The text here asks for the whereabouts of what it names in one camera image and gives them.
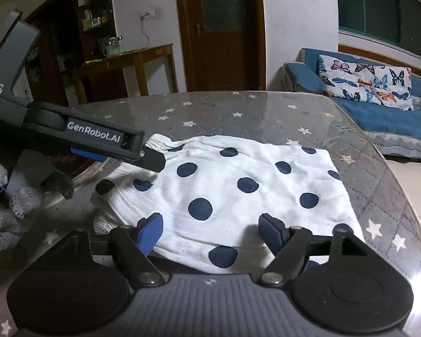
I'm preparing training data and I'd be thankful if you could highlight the green framed window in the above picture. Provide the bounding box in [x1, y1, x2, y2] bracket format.
[337, 0, 421, 58]

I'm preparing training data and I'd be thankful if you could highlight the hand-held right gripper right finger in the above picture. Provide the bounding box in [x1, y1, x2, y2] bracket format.
[259, 213, 372, 286]

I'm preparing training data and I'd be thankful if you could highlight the dark wooden shelf cabinet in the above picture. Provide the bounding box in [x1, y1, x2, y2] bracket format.
[21, 0, 127, 108]

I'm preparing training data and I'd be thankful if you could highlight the white power cord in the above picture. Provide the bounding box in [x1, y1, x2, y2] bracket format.
[140, 17, 151, 48]

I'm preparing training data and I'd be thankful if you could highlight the wooden side table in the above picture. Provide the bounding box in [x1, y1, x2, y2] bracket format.
[72, 44, 179, 104]

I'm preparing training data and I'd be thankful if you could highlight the brown wooden door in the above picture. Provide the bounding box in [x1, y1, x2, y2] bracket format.
[173, 0, 267, 92]

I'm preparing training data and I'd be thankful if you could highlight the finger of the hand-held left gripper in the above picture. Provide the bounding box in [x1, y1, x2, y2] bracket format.
[69, 147, 107, 164]
[61, 106, 166, 174]

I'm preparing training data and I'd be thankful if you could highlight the round black built-in cooker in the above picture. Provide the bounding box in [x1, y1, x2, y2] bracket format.
[19, 147, 107, 188]

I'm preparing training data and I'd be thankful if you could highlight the white navy polka dot garment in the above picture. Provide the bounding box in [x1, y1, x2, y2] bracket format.
[91, 133, 365, 276]

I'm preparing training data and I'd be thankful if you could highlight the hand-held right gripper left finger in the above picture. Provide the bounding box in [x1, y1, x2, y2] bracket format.
[47, 213, 170, 286]

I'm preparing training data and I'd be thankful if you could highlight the blue sofa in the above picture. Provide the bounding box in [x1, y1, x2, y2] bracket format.
[283, 47, 421, 162]

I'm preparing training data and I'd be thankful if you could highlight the person's left hand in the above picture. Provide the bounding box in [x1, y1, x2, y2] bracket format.
[0, 149, 75, 255]

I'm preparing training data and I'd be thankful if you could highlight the butterfly print pillow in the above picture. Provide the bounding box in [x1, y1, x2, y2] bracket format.
[317, 54, 415, 111]

